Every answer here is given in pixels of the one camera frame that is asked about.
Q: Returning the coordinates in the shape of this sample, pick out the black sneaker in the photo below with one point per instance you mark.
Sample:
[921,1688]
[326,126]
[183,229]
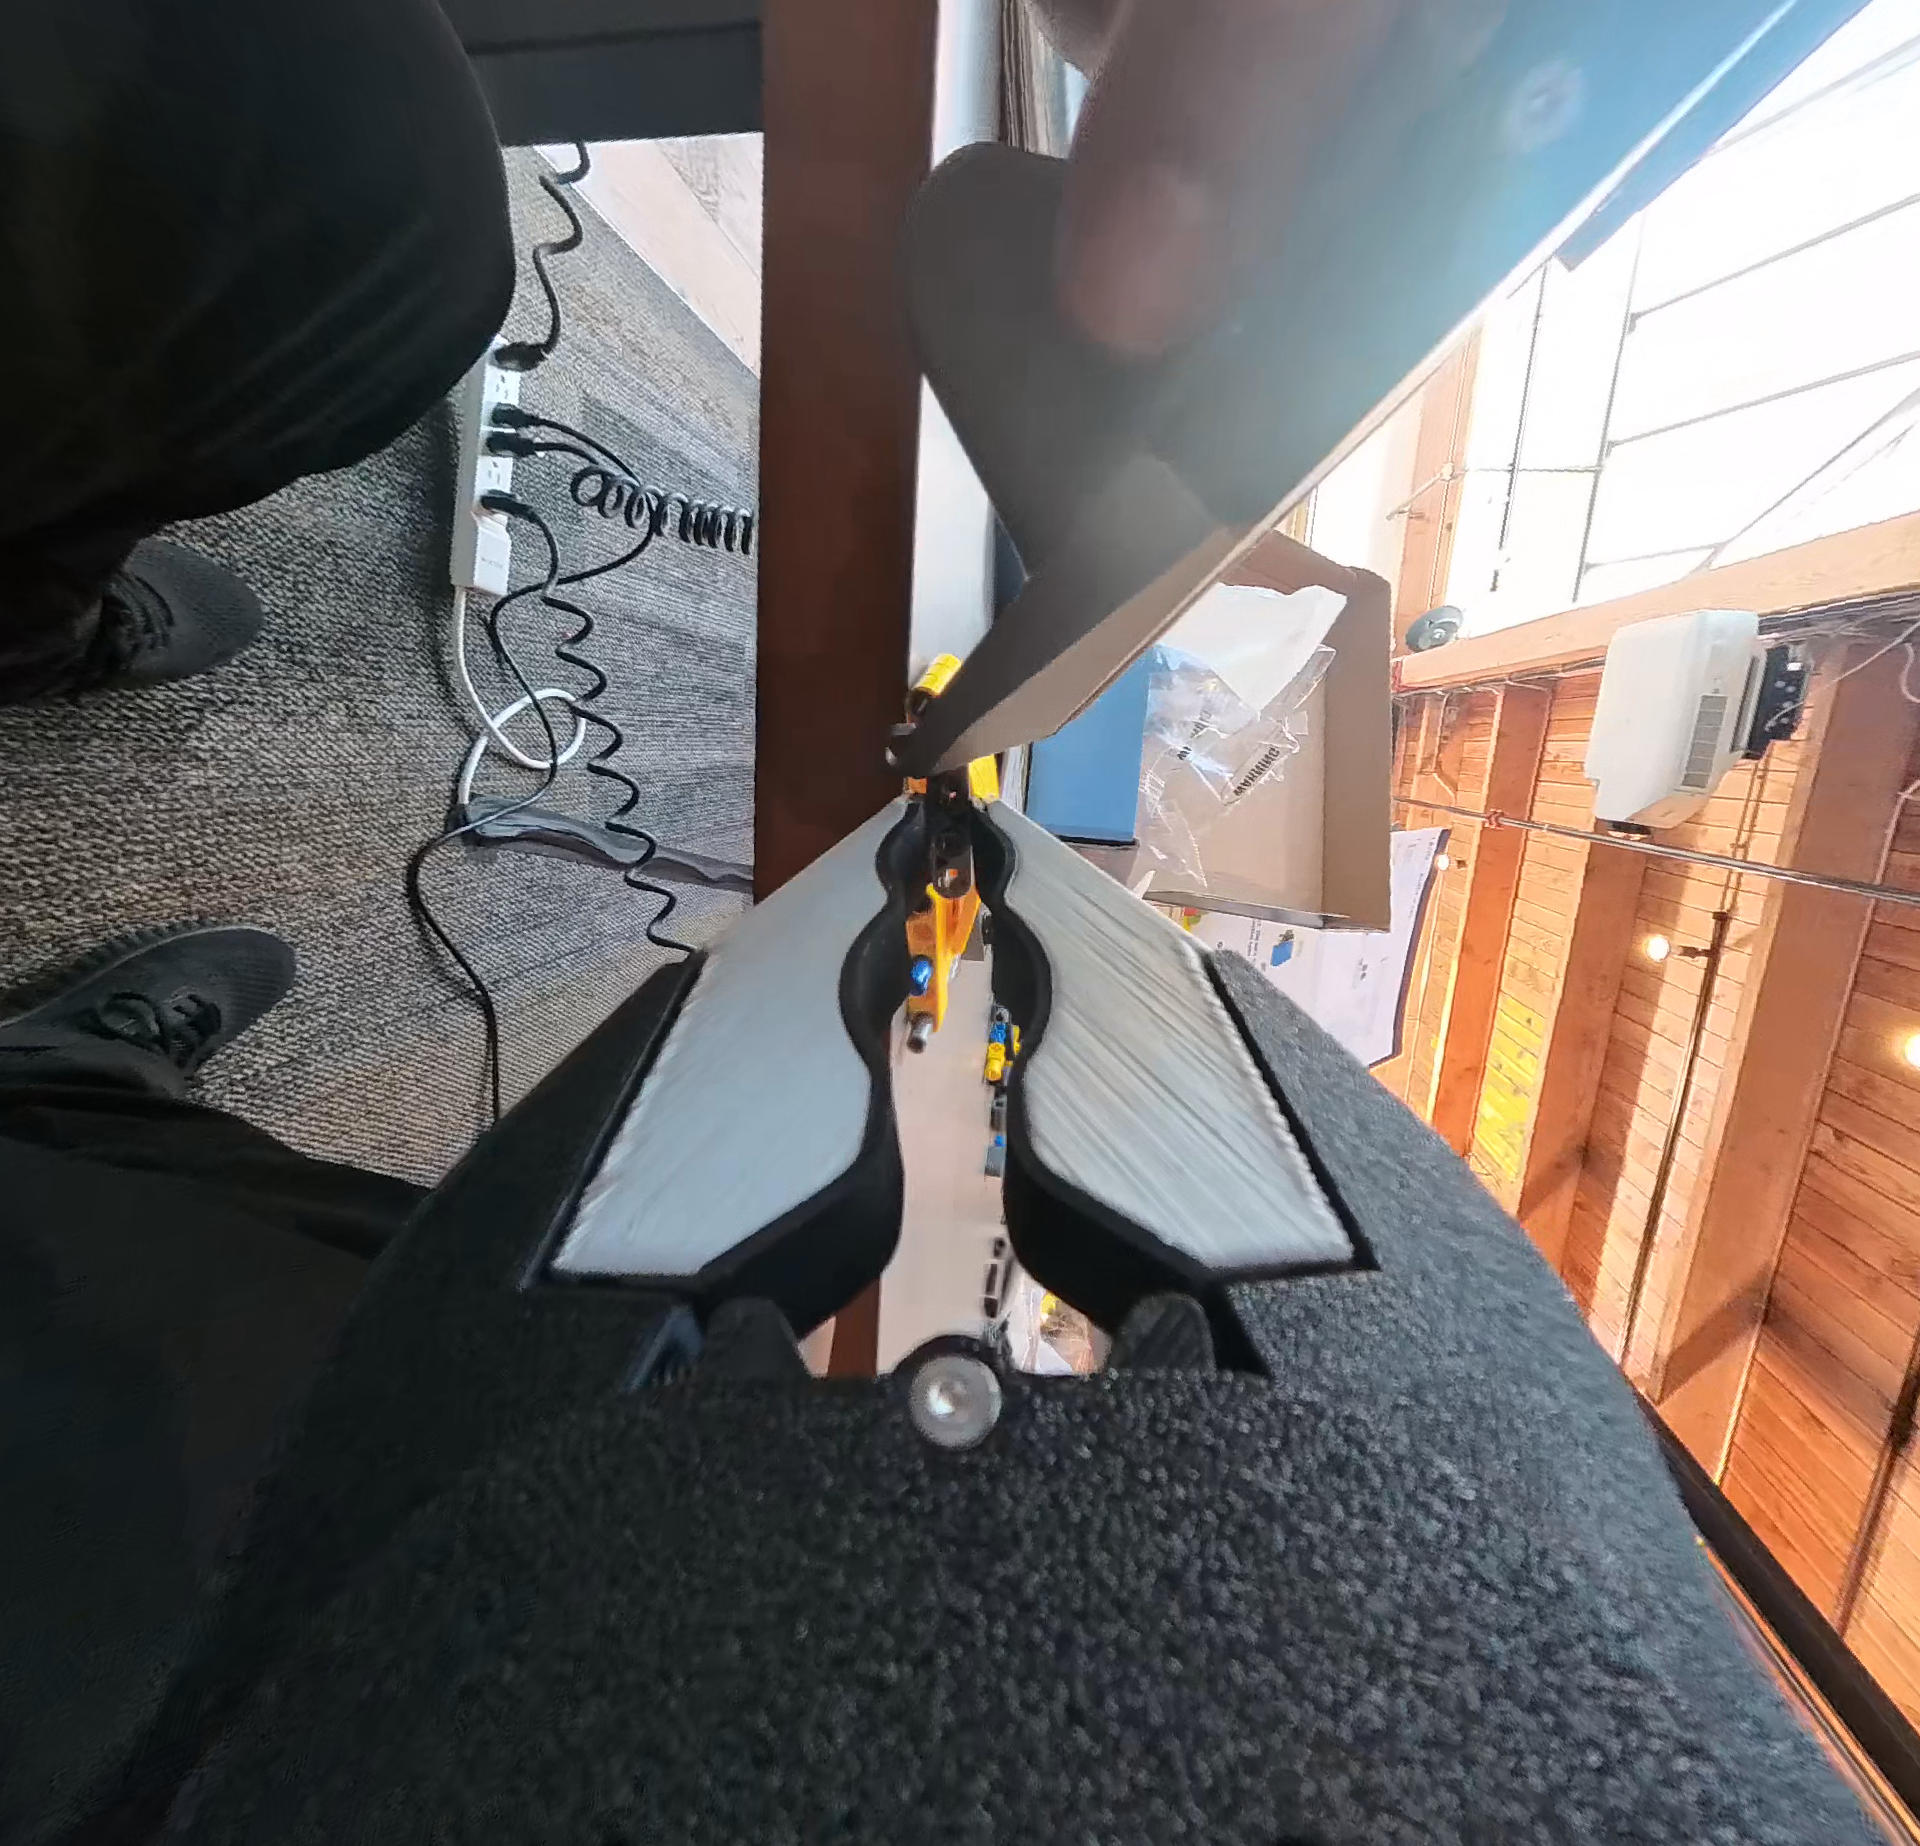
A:
[172,625]
[151,998]

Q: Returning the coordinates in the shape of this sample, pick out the person's left hand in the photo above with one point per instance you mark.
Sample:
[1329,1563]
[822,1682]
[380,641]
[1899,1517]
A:
[1185,151]

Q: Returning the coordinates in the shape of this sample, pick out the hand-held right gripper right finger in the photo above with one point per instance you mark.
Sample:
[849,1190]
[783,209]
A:
[1170,1110]

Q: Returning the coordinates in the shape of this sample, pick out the yellow brick assembly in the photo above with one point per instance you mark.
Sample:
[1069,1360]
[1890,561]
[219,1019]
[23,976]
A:
[942,924]

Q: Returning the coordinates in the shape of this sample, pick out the white wall heater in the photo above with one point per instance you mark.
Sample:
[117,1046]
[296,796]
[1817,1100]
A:
[1673,715]

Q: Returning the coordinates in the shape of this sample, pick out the pile of small bricks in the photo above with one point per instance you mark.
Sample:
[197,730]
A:
[998,1066]

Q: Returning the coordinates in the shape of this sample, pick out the black desk frame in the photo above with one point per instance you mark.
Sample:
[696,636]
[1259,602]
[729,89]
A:
[600,31]

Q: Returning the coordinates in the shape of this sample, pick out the white power strip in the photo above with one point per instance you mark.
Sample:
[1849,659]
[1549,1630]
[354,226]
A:
[482,481]

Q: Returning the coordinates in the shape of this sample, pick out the clear plastic bags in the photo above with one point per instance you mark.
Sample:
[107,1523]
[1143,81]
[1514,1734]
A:
[1245,720]

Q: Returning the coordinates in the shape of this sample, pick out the printed paper sheet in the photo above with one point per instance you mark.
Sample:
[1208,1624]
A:
[1351,961]

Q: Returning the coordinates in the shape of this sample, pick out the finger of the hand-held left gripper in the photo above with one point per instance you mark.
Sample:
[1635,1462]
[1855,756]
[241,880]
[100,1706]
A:
[1080,630]

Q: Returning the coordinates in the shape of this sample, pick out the small dome camera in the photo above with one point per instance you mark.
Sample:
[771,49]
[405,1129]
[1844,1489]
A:
[1433,628]

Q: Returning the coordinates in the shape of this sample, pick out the blue cardboard box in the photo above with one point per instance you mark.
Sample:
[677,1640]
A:
[1095,750]

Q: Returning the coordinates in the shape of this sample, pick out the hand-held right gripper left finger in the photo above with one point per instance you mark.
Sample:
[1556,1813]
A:
[734,1110]

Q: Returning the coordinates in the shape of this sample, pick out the open brown cardboard box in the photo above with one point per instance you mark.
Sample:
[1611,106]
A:
[1335,766]

